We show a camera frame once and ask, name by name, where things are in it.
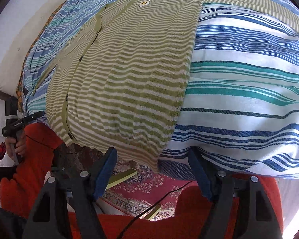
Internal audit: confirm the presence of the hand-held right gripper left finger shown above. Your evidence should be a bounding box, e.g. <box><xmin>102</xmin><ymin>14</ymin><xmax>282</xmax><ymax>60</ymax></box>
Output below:
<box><xmin>22</xmin><ymin>147</ymin><xmax>119</xmax><ymax>239</ymax></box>

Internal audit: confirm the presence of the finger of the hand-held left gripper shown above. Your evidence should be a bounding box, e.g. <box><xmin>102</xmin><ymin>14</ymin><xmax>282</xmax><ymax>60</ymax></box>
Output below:
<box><xmin>21</xmin><ymin>111</ymin><xmax>45</xmax><ymax>124</ymax></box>

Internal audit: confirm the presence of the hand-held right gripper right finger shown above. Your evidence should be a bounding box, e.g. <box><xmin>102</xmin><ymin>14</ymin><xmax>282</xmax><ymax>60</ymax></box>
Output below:
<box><xmin>188</xmin><ymin>147</ymin><xmax>283</xmax><ymax>239</ymax></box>

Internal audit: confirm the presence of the green striped cardigan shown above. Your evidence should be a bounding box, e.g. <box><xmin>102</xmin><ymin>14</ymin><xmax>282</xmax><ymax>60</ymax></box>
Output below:
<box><xmin>32</xmin><ymin>0</ymin><xmax>299</xmax><ymax>174</ymax></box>

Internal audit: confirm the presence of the person's left forearm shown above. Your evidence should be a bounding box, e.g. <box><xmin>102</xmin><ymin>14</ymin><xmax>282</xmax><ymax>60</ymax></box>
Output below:
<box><xmin>0</xmin><ymin>152</ymin><xmax>18</xmax><ymax>185</ymax></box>

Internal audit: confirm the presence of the person's left hand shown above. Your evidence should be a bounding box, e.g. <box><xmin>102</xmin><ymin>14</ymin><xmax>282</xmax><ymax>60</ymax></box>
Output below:
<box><xmin>6</xmin><ymin>131</ymin><xmax>27</xmax><ymax>156</ymax></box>

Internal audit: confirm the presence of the yellow-green strip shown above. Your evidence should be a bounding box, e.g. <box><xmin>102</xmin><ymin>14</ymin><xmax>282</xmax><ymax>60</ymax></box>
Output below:
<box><xmin>106</xmin><ymin>168</ymin><xmax>138</xmax><ymax>190</ymax></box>
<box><xmin>147</xmin><ymin>204</ymin><xmax>162</xmax><ymax>221</ymax></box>

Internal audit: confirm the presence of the red fleece garment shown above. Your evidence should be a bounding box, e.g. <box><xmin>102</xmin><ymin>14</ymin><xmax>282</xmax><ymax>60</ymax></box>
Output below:
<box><xmin>0</xmin><ymin>123</ymin><xmax>285</xmax><ymax>239</ymax></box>

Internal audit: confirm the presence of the red patterned carpet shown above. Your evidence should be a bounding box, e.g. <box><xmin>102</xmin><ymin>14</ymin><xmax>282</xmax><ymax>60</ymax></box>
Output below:
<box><xmin>62</xmin><ymin>143</ymin><xmax>198</xmax><ymax>222</ymax></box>

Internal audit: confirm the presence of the white pillow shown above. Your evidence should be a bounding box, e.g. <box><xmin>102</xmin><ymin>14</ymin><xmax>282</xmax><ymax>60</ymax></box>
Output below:
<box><xmin>0</xmin><ymin>0</ymin><xmax>85</xmax><ymax>95</ymax></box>

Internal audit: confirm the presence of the blue striped bedsheet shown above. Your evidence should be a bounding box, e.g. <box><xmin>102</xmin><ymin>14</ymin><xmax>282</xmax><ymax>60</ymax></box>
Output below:
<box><xmin>22</xmin><ymin>0</ymin><xmax>299</xmax><ymax>180</ymax></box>

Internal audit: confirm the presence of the black cable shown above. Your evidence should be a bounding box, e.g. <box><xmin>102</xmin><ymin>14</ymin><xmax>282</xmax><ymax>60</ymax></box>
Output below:
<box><xmin>118</xmin><ymin>180</ymin><xmax>193</xmax><ymax>236</ymax></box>

